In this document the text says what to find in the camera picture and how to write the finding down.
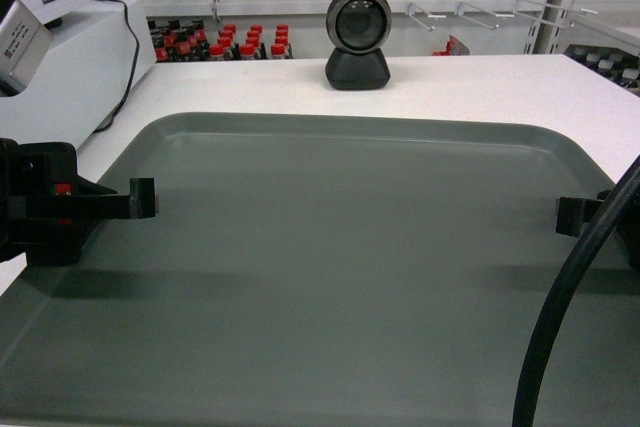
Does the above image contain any black round barcode scanner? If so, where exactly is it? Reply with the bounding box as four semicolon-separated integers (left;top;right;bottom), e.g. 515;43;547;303
325;0;392;91

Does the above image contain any grey rectangular serving tray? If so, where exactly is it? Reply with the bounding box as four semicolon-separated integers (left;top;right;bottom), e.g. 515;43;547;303
1;113;611;426

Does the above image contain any red snack packet behind counter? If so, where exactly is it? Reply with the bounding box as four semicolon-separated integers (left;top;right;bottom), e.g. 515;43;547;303
433;35;470;57

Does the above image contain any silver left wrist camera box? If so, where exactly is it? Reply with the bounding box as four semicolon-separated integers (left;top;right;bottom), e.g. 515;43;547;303
1;0;54;97

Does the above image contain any white cash register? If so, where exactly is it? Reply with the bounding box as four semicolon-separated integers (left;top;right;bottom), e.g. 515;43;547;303
1;0;156;147

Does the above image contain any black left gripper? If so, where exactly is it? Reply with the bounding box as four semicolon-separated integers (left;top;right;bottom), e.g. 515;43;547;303
1;138;157;267

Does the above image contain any red capped sauce bottle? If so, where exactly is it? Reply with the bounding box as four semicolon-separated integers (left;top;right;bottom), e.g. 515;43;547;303
208;44;226;61
238;43;257;60
270;43;287;60

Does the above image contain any thin black register cable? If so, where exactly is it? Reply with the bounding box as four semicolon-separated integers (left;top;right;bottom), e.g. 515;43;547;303
87;0;141;134

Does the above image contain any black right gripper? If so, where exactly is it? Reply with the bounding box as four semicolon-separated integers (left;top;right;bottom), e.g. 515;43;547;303
555;190;640;270

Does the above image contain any thick black cable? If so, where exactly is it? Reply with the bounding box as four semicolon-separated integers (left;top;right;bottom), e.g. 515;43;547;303
510;155;640;427

